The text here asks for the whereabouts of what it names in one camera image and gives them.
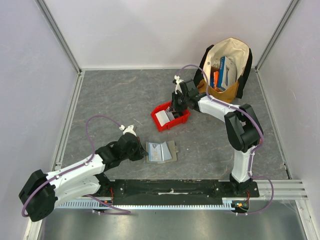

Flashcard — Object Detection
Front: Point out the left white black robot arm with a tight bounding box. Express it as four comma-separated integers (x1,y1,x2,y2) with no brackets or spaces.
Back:
18,133,148,222

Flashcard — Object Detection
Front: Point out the red plastic bin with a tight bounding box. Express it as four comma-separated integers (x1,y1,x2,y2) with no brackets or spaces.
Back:
150,101,190,132

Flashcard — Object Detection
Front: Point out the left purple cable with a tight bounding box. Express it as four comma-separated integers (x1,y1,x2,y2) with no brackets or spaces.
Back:
21,115,126,218

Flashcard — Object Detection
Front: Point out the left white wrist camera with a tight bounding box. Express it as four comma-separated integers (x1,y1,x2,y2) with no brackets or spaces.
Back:
119,124,137,136

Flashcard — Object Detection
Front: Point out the blue box in bag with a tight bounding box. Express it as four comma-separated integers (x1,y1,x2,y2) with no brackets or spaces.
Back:
217,56,233,92

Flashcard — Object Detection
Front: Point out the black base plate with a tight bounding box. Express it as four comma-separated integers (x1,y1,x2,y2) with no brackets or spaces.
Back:
94,179,260,205

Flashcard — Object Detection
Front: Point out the blue slotted cable duct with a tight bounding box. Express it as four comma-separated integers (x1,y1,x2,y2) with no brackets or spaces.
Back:
57,198,244,211

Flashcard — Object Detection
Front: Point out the yellow canvas tote bag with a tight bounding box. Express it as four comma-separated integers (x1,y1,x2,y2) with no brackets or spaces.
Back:
193,37,253,103

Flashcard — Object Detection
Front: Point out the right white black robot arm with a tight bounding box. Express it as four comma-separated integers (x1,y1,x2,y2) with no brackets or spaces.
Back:
171,76,263,197

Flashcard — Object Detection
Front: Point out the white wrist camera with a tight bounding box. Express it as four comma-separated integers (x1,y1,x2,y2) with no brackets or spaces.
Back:
172,75,183,101
119,124,137,136

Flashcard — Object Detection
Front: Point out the grey card holder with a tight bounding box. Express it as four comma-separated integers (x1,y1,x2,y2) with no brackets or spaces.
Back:
145,140,179,164

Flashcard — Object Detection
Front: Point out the orange box in bag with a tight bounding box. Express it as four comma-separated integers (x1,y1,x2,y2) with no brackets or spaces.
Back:
209,71,219,91

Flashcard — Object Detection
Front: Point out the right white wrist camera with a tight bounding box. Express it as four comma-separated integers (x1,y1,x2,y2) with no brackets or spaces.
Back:
172,75,183,101

